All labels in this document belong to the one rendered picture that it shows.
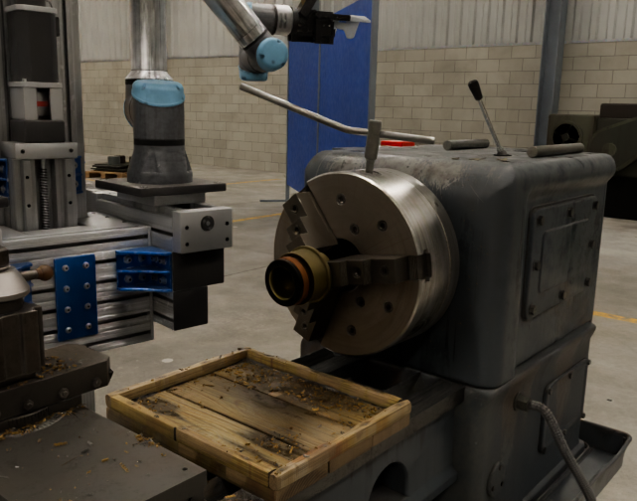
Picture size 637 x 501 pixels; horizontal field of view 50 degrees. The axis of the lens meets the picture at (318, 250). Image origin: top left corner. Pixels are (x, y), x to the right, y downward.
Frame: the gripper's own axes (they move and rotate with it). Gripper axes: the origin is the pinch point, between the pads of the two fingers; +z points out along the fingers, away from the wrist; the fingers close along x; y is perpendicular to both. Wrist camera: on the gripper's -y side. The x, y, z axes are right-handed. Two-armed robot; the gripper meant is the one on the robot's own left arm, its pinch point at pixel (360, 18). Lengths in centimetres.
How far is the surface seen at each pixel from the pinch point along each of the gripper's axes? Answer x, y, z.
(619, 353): -86, 171, 221
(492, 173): 85, 23, -12
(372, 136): 78, 18, -31
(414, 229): 90, 30, -29
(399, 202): 87, 27, -30
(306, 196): 74, 29, -40
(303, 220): 78, 32, -42
